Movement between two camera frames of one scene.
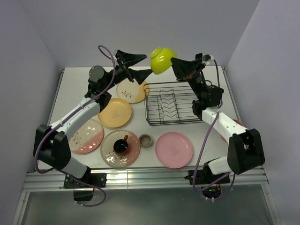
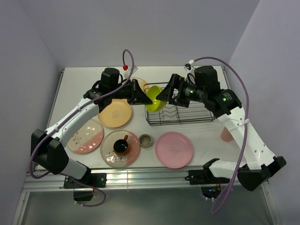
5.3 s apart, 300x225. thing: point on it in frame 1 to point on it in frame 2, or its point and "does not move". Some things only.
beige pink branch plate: [108, 153] does not move
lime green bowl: [160, 59] to [157, 105]
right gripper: [182, 69] to [176, 81]
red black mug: [120, 146] does not move
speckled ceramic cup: [145, 141] does not move
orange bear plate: [116, 114] does not move
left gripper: [128, 59] to [137, 96]
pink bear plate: [174, 149] does not move
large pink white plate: [87, 139] does not move
